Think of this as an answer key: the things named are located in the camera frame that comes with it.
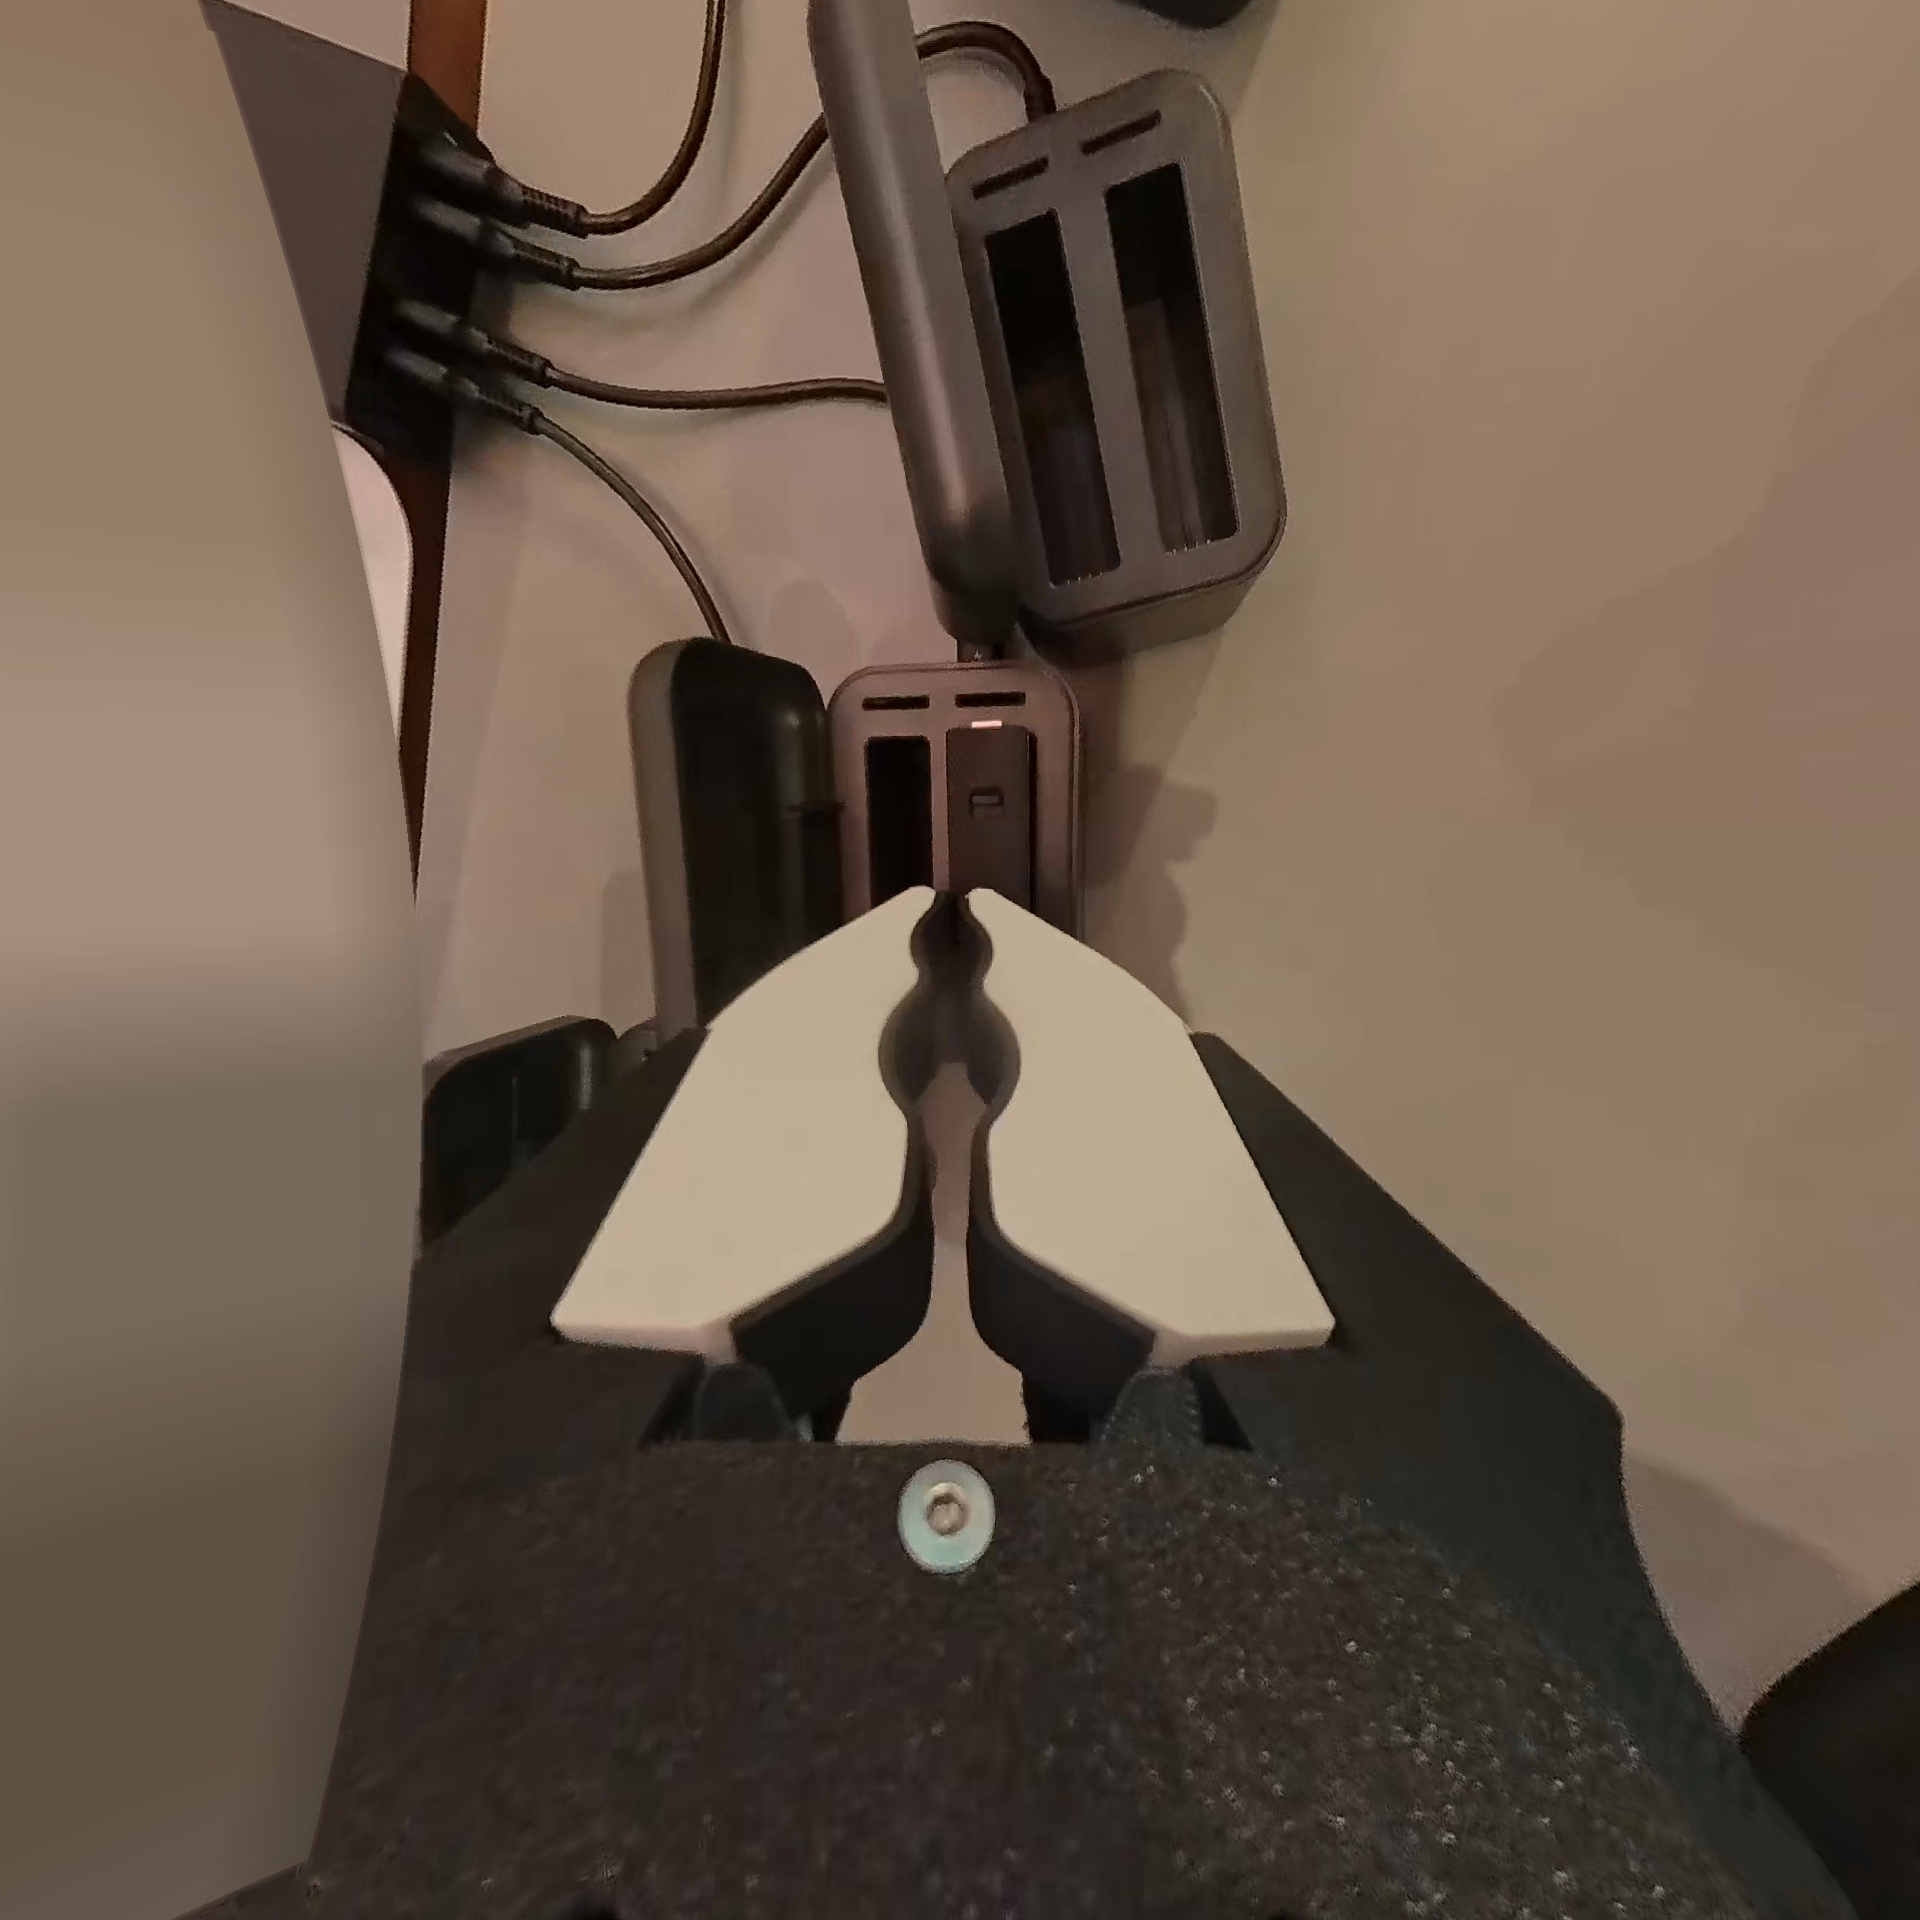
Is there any black battery charger case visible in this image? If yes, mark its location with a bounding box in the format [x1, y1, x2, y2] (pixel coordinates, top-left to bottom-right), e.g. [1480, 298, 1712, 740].
[420, 1016, 627, 1249]
[804, 0, 1292, 667]
[625, 641, 1089, 1038]

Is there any black charging hub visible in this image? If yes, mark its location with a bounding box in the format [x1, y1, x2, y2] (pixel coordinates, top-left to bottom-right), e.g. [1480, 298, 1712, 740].
[211, 0, 497, 466]

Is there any black honeycomb cushion pad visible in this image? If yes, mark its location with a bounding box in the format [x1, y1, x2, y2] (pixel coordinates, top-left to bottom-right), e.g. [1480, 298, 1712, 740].
[1742, 1584, 1920, 1920]

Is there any black charging cable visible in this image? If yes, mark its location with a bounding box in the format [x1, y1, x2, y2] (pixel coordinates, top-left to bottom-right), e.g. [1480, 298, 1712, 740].
[450, 337, 894, 415]
[450, 0, 737, 242]
[446, 384, 737, 647]
[450, 121, 838, 292]

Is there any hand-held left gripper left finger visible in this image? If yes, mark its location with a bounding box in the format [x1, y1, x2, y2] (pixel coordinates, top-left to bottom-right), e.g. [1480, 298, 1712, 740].
[552, 890, 937, 1354]

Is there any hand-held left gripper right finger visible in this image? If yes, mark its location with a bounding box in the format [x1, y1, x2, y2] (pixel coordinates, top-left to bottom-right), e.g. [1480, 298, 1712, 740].
[968, 890, 1338, 1359]

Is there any white base mat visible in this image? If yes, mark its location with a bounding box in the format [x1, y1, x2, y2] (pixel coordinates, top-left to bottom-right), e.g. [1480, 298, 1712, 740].
[326, 420, 416, 798]

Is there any black battery orange stripe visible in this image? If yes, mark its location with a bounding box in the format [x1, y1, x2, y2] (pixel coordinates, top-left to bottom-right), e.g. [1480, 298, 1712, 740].
[948, 715, 1028, 904]

